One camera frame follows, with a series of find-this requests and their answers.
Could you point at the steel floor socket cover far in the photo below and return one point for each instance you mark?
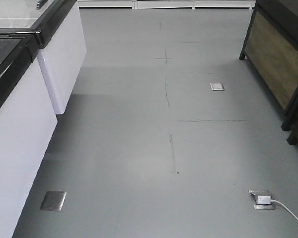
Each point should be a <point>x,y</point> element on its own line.
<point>216,86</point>

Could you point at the steel floor socket cover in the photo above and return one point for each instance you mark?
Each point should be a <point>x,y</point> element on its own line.
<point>53,200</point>
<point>216,86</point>

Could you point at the far white chest freezer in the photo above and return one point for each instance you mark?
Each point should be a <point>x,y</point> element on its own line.
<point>57,29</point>

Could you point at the white chest freezer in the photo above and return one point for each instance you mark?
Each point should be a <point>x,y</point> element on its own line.
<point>27,122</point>
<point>57,29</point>

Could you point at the steel floor socket cover left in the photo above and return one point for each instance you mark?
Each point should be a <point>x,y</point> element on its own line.
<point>53,200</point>

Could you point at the near white chest freezer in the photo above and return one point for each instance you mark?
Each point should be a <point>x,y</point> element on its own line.
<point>27,122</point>

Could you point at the open steel floor socket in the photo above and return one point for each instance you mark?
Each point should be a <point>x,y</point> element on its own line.
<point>252,193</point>

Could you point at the white base shelf row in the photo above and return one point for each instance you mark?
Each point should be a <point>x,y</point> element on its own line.
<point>162,4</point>

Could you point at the white power adapter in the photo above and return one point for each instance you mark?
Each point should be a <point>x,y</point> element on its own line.
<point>263,199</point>

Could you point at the wooden black-framed display stand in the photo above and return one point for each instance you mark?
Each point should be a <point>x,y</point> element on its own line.
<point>271,45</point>

